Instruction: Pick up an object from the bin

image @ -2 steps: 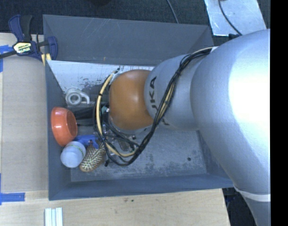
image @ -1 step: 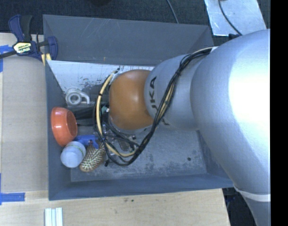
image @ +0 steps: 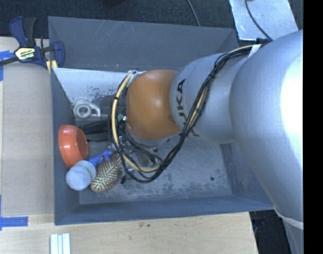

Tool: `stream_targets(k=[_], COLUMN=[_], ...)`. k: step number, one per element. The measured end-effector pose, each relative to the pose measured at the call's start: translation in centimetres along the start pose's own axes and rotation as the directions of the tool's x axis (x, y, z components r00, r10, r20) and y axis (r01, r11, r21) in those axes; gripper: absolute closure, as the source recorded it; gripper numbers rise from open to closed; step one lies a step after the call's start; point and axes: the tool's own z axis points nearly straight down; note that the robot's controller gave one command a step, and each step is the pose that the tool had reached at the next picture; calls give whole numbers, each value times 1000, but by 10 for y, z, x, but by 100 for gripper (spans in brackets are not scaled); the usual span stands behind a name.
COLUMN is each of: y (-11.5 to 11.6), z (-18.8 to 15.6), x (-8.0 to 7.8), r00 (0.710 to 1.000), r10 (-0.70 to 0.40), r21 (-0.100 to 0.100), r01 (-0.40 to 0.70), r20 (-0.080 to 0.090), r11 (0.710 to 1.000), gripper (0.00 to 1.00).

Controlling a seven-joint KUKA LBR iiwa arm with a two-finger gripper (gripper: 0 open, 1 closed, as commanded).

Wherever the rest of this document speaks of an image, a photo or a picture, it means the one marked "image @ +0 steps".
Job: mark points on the wooden hairbrush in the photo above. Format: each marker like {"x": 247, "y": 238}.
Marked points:
{"x": 107, "y": 174}

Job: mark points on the blue plastic toy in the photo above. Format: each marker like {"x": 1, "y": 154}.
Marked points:
{"x": 100, "y": 157}

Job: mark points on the grey metal bin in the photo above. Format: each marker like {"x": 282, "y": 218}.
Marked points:
{"x": 193, "y": 184}

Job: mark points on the white plastic bottle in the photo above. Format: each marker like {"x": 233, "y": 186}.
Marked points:
{"x": 78, "y": 177}

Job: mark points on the orange plastic bowl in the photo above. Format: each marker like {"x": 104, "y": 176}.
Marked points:
{"x": 68, "y": 144}

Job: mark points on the pale wood flat board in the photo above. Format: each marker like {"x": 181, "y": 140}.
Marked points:
{"x": 26, "y": 141}

